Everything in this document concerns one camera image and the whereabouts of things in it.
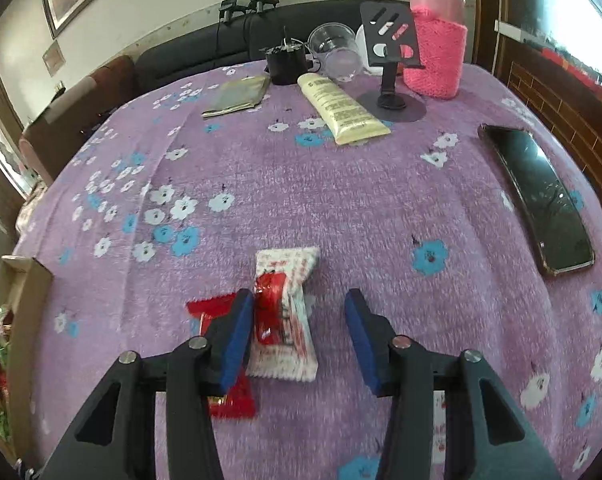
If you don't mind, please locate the olive flat packet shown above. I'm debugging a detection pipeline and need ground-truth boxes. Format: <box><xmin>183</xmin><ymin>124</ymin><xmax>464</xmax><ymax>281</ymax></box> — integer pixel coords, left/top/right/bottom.
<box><xmin>202</xmin><ymin>75</ymin><xmax>272</xmax><ymax>118</ymax></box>

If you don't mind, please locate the black sofa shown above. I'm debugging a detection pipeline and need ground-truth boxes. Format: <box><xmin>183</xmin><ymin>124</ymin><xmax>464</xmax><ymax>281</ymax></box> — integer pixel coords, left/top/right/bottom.
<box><xmin>133</xmin><ymin>0</ymin><xmax>476</xmax><ymax>106</ymax></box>

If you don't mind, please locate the long white box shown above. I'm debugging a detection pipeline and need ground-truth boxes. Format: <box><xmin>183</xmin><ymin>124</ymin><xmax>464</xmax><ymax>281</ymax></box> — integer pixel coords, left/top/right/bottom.
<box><xmin>496</xmin><ymin>19</ymin><xmax>526</xmax><ymax>41</ymax></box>

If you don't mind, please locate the wooden brick-pattern cabinet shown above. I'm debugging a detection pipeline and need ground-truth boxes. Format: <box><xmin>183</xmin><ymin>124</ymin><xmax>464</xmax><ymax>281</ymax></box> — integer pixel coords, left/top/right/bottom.
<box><xmin>473</xmin><ymin>0</ymin><xmax>602</xmax><ymax>201</ymax></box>

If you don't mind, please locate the brown chair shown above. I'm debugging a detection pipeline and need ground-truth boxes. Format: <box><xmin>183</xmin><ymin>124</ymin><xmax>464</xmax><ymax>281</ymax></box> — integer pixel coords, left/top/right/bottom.
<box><xmin>20</xmin><ymin>55</ymin><xmax>136</xmax><ymax>186</ymax></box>

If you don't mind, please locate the black phone stand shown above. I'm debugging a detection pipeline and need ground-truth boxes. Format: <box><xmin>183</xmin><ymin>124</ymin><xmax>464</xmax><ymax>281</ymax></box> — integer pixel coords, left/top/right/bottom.
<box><xmin>356</xmin><ymin>0</ymin><xmax>428</xmax><ymax>123</ymax></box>

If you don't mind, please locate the black smartphone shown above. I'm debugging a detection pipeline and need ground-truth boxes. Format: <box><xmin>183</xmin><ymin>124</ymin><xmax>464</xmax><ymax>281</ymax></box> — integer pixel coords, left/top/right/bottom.
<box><xmin>477</xmin><ymin>124</ymin><xmax>596</xmax><ymax>277</ymax></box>

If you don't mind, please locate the white round object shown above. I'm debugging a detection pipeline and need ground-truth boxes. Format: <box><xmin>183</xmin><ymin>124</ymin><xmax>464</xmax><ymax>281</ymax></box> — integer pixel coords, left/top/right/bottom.
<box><xmin>355</xmin><ymin>24</ymin><xmax>382</xmax><ymax>68</ymax></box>

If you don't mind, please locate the cream squeeze tube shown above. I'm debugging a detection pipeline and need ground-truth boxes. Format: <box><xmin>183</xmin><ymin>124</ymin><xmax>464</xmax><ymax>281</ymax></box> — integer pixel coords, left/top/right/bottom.
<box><xmin>297</xmin><ymin>72</ymin><xmax>392</xmax><ymax>147</ymax></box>

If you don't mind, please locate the small black device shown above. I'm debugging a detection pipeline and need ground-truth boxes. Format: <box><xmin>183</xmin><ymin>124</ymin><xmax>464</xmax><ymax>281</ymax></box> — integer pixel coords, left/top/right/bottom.
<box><xmin>265</xmin><ymin>25</ymin><xmax>309</xmax><ymax>86</ymax></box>

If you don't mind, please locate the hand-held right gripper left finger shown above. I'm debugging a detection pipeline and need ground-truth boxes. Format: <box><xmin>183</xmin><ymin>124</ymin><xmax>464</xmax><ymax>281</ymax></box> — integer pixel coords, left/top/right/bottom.
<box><xmin>41</xmin><ymin>287</ymin><xmax>256</xmax><ymax>480</ymax></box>

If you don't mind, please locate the pink flask with knitted sleeve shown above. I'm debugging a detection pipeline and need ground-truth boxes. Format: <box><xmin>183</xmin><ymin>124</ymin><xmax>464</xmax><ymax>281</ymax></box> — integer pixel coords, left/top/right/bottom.
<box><xmin>403</xmin><ymin>0</ymin><xmax>469</xmax><ymax>100</ymax></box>

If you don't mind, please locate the clear plastic cup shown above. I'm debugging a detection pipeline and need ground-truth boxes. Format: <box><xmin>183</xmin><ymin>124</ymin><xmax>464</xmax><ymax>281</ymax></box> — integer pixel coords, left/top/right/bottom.
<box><xmin>308</xmin><ymin>22</ymin><xmax>362</xmax><ymax>82</ymax></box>

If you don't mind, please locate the small wall plaque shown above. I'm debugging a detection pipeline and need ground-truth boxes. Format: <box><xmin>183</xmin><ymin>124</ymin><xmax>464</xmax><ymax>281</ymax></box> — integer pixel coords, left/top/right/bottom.
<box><xmin>42</xmin><ymin>41</ymin><xmax>66</xmax><ymax>78</ymax></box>

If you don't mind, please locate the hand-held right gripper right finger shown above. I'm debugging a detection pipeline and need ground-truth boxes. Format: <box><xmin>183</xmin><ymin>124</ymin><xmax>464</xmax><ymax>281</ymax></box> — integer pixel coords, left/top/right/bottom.
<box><xmin>344</xmin><ymin>287</ymin><xmax>564</xmax><ymax>480</ymax></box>

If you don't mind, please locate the cardboard box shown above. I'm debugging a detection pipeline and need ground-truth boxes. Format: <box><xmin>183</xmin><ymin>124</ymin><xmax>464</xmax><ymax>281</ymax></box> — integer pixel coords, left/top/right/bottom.
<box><xmin>0</xmin><ymin>255</ymin><xmax>54</xmax><ymax>461</ymax></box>

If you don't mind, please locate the red-white snack packet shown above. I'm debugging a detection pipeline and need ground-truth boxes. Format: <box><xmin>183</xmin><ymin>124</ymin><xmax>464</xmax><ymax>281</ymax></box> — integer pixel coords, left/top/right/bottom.
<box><xmin>246</xmin><ymin>246</ymin><xmax>322</xmax><ymax>383</ymax></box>

